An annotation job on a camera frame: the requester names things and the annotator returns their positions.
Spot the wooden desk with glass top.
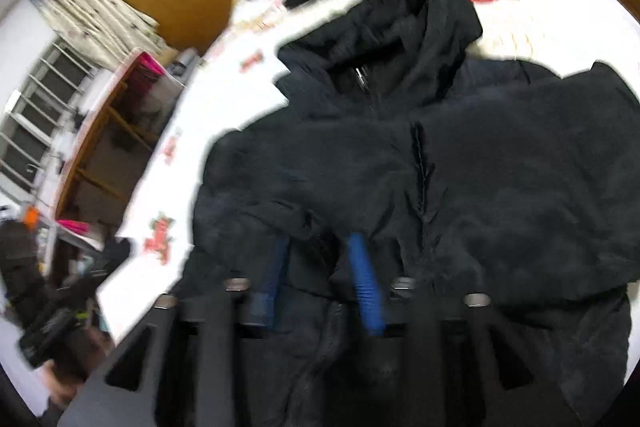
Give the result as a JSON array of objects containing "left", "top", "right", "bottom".
[{"left": 52, "top": 49, "right": 186, "bottom": 228}]

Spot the person's left hand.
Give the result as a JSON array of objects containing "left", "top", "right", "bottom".
[{"left": 41, "top": 364, "right": 86, "bottom": 410}]

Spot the black puffer jacket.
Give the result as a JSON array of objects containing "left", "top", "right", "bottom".
[{"left": 177, "top": 0, "right": 640, "bottom": 427}]

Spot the bed with rose blanket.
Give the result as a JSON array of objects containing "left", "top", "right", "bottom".
[{"left": 95, "top": 0, "right": 640, "bottom": 343}]

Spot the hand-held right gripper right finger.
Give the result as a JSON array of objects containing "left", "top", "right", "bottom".
[{"left": 347, "top": 233, "right": 583, "bottom": 427}]

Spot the patterned beige curtain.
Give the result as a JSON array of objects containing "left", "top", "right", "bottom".
[{"left": 27, "top": 0, "right": 161, "bottom": 62}]

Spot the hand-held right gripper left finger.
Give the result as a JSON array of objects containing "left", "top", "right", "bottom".
[{"left": 57, "top": 234, "right": 292, "bottom": 427}]

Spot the barred window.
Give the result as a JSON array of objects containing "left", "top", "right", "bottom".
[{"left": 0, "top": 39, "right": 98, "bottom": 192}]

